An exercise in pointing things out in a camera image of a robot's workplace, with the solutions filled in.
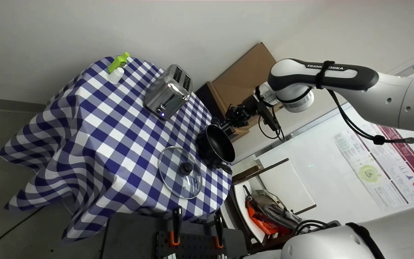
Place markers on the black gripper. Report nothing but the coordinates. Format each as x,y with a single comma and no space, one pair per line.
240,113

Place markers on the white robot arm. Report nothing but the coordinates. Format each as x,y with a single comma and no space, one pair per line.
380,98

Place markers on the silver toaster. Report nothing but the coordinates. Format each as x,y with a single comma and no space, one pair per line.
168,92

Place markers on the brown cardboard box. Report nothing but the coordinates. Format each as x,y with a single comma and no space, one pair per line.
236,82

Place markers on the black cooking pot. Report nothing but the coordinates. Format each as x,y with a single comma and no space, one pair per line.
214,148

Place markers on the glass pot lid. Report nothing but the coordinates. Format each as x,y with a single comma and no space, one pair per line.
180,172

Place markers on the orange black tool pile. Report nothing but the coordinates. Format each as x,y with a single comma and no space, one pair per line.
268,211

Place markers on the black orange clamp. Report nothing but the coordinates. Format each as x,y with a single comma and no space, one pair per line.
219,234
176,228

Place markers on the green spray bottle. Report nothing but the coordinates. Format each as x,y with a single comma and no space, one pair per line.
115,69

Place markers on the blue white checkered tablecloth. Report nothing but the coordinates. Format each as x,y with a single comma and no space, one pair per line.
98,144

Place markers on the white poster with pictures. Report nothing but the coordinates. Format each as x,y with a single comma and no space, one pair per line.
387,175

